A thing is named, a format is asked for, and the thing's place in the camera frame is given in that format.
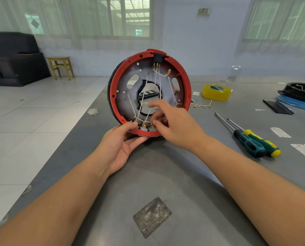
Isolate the person's right hand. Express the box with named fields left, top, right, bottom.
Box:
left=148, top=99, right=210, bottom=154

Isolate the person's left hand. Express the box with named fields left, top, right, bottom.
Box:
left=93, top=121, right=148, bottom=176

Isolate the white yellow wires bundle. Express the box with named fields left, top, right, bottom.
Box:
left=191, top=99, right=213, bottom=109

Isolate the long white terminal wire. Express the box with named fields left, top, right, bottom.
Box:
left=136, top=72, right=150, bottom=122
left=143, top=107, right=153, bottom=125

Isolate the white branched wires harness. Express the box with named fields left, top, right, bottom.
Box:
left=136, top=68, right=183, bottom=125

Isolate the short white wire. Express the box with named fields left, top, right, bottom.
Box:
left=126, top=93, right=138, bottom=121

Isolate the black metal round plate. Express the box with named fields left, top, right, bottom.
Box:
left=107, top=55, right=186, bottom=137

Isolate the red plastic ring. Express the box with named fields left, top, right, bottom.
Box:
left=109, top=49, right=192, bottom=138

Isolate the dark green black screwdriver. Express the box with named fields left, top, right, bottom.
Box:
left=215, top=112, right=267, bottom=159

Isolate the small black plug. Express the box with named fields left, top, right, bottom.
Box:
left=152, top=52, right=167, bottom=63

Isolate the green yellow handle screwdriver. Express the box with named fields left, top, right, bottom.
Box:
left=226, top=118, right=281, bottom=158

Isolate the person's right forearm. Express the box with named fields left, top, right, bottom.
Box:
left=193, top=137, right=305, bottom=246

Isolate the person's left forearm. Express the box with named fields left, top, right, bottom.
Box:
left=0, top=153, right=112, bottom=246

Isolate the yellow tape roll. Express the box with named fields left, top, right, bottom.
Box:
left=202, top=84, right=232, bottom=101

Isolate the black bit set case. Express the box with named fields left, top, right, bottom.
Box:
left=138, top=90, right=160, bottom=99

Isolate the clear acrylic stand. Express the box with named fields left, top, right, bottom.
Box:
left=220, top=66, right=242, bottom=83

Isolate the black flat plate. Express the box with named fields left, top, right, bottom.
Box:
left=262, top=99, right=294, bottom=115

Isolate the wooden stool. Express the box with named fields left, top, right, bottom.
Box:
left=46, top=56, right=75, bottom=81

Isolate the wide sheer curtain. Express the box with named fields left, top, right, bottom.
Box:
left=0, top=0, right=166, bottom=52

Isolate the black round housing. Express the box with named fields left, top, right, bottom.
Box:
left=277, top=82, right=305, bottom=104

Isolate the narrow sheer curtain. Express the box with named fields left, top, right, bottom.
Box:
left=237, top=0, right=305, bottom=54

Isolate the wide window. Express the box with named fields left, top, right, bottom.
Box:
left=24, top=0, right=153, bottom=40

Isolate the black armchair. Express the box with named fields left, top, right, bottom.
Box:
left=0, top=32, right=51, bottom=87

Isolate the narrow window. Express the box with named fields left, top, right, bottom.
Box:
left=244, top=0, right=305, bottom=41

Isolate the blue plastic ring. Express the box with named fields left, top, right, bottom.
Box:
left=276, top=95, right=305, bottom=112

